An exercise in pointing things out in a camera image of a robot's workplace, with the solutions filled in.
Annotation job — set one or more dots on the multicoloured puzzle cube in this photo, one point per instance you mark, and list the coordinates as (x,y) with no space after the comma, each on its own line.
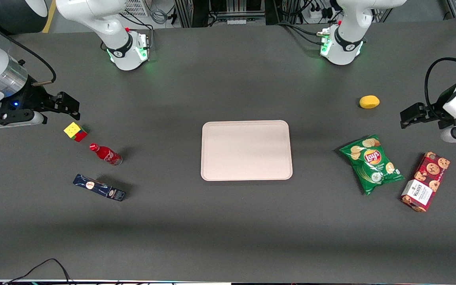
(74,131)

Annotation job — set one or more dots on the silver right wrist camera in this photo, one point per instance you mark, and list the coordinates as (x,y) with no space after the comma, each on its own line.
(6,117)

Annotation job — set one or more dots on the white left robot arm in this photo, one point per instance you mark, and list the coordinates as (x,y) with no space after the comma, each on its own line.
(342,51)

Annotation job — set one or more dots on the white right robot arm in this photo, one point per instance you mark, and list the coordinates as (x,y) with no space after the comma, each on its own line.
(123,47)

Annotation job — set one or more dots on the green chips bag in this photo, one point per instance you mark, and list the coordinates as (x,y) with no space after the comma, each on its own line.
(372,164)

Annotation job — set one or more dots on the red cookie box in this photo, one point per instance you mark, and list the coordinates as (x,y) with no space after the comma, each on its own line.
(426,182)

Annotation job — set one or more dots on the dark blue snack box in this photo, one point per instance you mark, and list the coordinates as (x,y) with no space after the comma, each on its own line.
(99,187)

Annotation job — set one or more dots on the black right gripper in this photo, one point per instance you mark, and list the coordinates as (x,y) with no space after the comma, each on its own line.
(31,98)

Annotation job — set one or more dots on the white power strip with plugs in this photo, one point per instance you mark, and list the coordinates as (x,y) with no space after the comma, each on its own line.
(319,12)

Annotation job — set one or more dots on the red coke bottle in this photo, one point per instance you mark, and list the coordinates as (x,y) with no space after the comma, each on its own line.
(107,154)

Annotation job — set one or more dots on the pale pink plastic tray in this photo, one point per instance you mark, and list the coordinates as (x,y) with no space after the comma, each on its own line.
(246,150)

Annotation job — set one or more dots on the black aluminium frame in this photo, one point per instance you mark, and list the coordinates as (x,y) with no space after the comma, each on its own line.
(190,12)

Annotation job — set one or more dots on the white perforated box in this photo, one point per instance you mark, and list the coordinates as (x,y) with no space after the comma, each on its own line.
(137,7)

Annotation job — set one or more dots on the yellow lemon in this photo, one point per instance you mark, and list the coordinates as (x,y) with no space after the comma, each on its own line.
(369,102)

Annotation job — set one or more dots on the small white power strip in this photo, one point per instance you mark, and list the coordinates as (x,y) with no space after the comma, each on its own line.
(236,21)

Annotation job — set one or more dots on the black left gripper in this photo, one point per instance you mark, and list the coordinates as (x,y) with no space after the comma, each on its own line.
(443,99)

